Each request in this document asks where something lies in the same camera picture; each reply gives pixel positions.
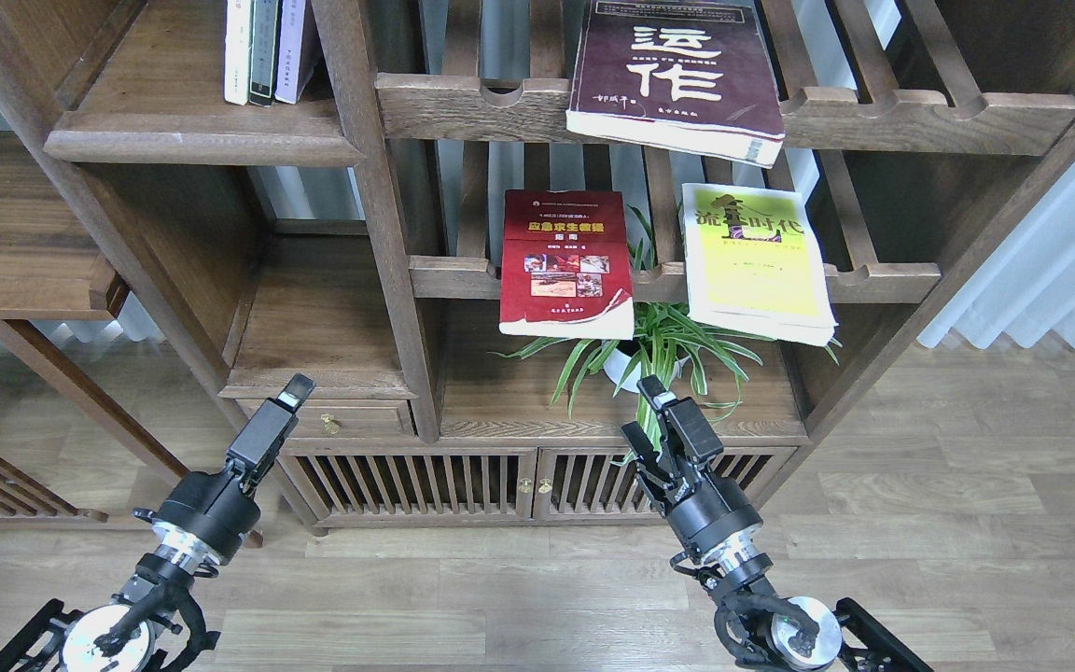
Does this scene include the dark wooden bookshelf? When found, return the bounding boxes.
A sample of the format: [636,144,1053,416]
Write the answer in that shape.
[0,1,1075,531]

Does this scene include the brass cabinet door knobs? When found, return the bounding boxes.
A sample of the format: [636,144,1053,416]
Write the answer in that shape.
[517,478,553,495]

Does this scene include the white curtain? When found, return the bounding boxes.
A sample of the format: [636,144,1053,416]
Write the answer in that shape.
[918,162,1075,349]

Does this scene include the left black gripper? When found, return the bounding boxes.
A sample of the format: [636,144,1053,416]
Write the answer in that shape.
[133,373,315,566]

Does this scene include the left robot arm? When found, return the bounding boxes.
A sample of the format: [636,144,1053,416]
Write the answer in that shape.
[0,374,314,671]

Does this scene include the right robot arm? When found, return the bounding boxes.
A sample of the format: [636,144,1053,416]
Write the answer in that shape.
[624,377,928,671]

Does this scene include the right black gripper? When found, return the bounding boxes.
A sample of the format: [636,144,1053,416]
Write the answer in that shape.
[621,375,762,563]

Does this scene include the spider plant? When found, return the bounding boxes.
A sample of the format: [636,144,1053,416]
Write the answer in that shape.
[493,208,843,468]

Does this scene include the red book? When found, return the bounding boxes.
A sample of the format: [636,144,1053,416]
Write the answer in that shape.
[499,189,635,340]

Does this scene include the brass drawer knob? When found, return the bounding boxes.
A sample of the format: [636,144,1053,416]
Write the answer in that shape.
[320,413,342,437]

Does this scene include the dark maroon book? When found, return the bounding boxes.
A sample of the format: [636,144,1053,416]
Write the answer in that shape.
[565,1,785,169]

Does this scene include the lavender standing book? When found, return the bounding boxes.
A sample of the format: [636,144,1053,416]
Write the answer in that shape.
[274,1,321,104]

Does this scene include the white standing book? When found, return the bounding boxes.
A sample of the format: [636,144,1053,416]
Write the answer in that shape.
[223,0,255,105]

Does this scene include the yellow green book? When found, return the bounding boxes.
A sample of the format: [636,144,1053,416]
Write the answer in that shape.
[682,183,836,347]

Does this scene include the white plant pot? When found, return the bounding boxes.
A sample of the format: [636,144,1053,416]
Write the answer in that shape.
[601,340,654,396]

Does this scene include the dark green standing book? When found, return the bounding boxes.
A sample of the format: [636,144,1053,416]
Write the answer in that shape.
[248,0,282,108]

